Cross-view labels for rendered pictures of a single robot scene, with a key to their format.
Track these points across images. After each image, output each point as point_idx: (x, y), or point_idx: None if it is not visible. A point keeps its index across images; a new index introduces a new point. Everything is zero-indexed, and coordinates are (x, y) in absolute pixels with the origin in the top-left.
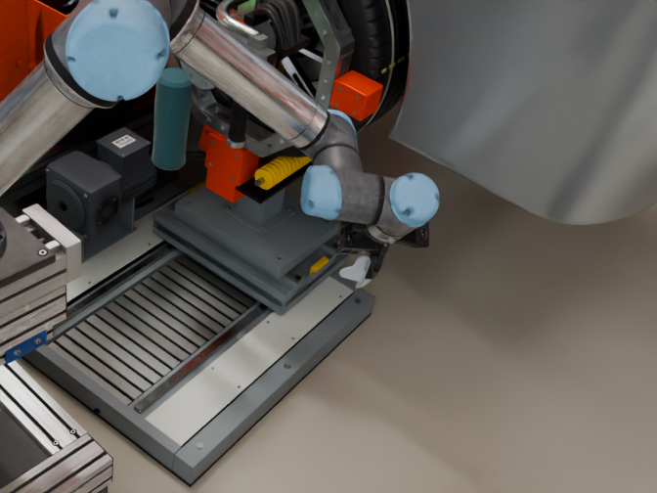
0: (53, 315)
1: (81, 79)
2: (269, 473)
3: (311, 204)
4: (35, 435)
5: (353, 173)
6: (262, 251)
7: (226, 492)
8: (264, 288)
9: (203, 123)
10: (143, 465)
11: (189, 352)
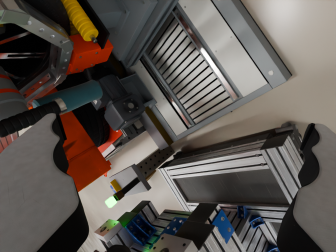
0: (215, 240)
1: None
2: (300, 19)
3: None
4: (255, 169)
5: None
6: (140, 14)
7: (304, 53)
8: (163, 11)
9: (66, 75)
10: (268, 95)
11: (202, 60)
